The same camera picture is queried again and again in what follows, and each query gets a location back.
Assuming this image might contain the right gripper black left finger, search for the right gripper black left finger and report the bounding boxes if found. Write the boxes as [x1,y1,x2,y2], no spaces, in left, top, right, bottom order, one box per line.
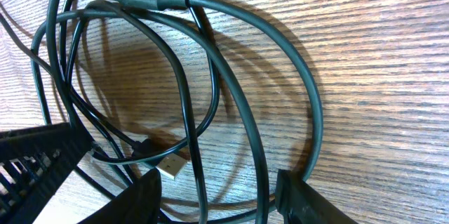
[79,169,162,224]

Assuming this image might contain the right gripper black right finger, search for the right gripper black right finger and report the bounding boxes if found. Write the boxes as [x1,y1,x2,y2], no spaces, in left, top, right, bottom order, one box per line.
[275,170,356,224]

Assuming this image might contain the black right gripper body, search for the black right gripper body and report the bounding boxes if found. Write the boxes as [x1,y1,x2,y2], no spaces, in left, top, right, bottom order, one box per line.
[1,123,93,223]

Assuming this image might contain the thin black USB cable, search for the thin black USB cable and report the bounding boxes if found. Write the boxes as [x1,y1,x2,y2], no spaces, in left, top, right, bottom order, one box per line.
[0,0,221,200]

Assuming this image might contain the black USB-A cable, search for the black USB-A cable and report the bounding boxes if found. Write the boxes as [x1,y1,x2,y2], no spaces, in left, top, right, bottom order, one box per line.
[29,0,324,224]

